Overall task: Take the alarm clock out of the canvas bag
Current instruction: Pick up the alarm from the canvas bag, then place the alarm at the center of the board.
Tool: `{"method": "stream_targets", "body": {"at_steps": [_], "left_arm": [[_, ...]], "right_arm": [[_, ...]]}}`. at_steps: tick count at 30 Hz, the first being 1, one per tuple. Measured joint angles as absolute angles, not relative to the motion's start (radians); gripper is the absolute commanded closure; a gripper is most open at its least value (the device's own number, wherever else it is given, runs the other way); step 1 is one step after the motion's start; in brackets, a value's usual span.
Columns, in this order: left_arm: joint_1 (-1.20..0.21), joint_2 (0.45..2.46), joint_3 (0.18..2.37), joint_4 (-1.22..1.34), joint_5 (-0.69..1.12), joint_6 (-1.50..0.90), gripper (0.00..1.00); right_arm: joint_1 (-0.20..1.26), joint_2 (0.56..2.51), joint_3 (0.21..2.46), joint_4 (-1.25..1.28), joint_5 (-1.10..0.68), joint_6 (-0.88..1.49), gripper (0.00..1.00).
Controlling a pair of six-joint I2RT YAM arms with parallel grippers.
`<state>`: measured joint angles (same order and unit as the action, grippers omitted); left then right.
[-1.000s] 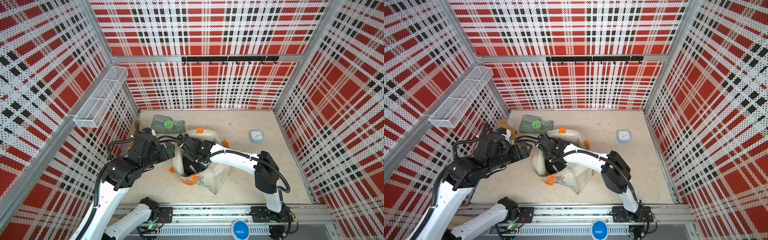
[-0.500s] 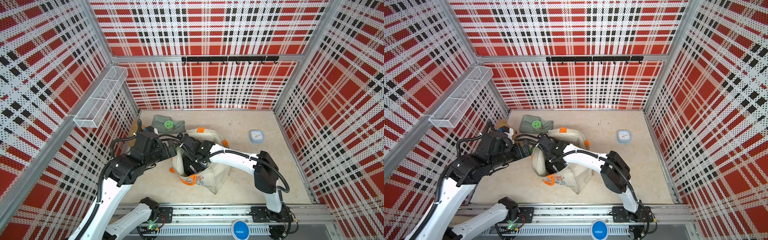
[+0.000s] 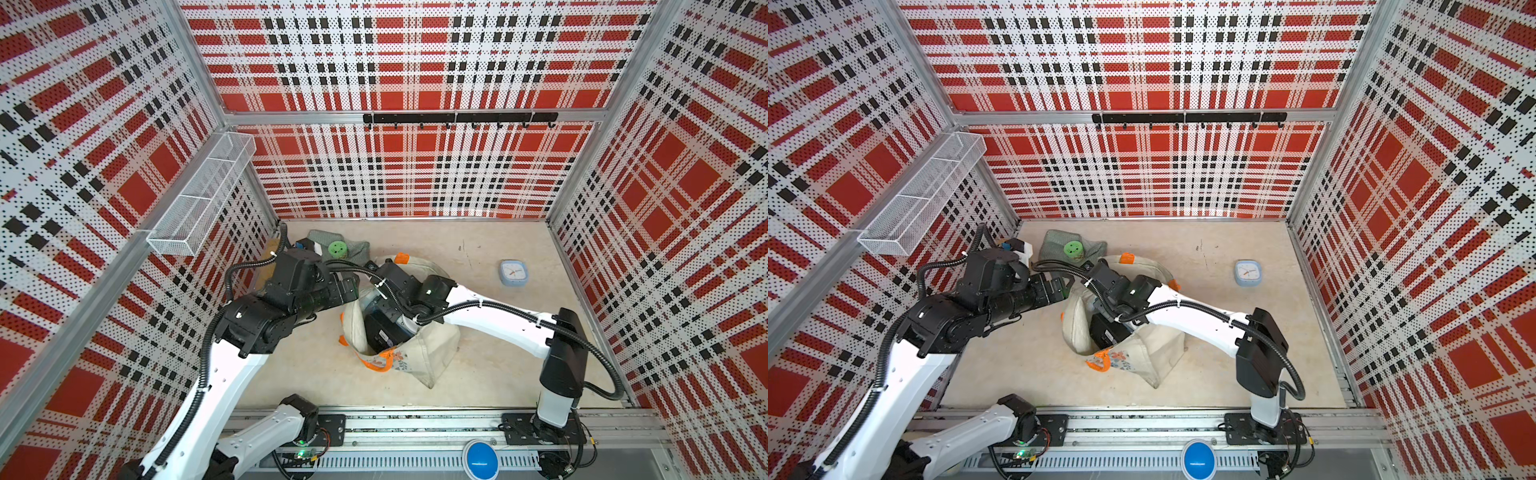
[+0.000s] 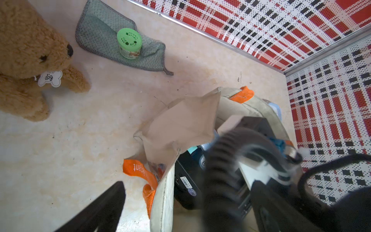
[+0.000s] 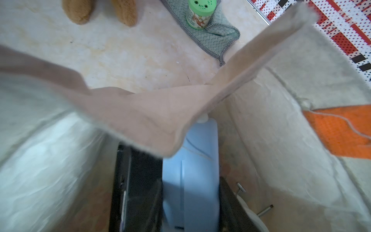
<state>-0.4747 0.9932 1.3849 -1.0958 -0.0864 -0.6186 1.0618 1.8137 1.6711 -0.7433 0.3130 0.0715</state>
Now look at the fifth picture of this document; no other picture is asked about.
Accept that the brown plush dog toy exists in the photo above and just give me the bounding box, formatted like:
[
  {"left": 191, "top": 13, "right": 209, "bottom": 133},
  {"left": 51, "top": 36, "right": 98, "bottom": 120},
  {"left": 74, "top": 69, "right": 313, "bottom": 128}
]
[{"left": 61, "top": 0, "right": 138, "bottom": 27}]

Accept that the white round alarm clock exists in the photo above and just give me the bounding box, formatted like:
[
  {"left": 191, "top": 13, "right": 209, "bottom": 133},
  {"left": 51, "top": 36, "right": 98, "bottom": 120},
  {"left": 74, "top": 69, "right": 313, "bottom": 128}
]
[{"left": 235, "top": 182, "right": 274, "bottom": 232}]

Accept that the green lidded small jar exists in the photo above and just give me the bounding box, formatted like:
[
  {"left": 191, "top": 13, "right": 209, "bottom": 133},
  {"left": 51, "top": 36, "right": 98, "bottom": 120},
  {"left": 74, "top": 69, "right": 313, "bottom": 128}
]
[{"left": 186, "top": 0, "right": 217, "bottom": 30}]

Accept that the black rectangular alarm clock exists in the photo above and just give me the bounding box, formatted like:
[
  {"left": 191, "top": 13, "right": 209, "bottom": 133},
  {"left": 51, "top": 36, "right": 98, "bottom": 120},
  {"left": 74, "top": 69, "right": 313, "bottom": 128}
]
[{"left": 109, "top": 143, "right": 163, "bottom": 232}]

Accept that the green knitted cloth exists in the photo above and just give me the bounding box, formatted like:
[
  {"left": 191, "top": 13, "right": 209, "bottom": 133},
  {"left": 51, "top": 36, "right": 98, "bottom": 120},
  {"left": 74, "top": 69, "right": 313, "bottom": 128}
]
[{"left": 162, "top": 1, "right": 241, "bottom": 66}]

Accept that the cream canvas tote bag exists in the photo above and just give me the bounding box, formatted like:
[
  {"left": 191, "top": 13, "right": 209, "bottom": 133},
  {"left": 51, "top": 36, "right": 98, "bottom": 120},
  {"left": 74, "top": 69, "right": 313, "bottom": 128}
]
[{"left": 1, "top": 1, "right": 371, "bottom": 232}]

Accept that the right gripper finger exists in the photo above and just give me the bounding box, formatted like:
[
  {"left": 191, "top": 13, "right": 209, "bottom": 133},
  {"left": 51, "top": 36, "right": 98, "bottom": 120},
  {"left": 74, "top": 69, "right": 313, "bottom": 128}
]
[{"left": 219, "top": 177, "right": 259, "bottom": 232}]

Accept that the light blue alarm clock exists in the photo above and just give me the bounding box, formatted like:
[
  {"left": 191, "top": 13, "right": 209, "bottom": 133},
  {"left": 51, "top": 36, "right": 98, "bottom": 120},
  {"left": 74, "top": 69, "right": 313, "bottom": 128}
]
[{"left": 161, "top": 118, "right": 220, "bottom": 232}]

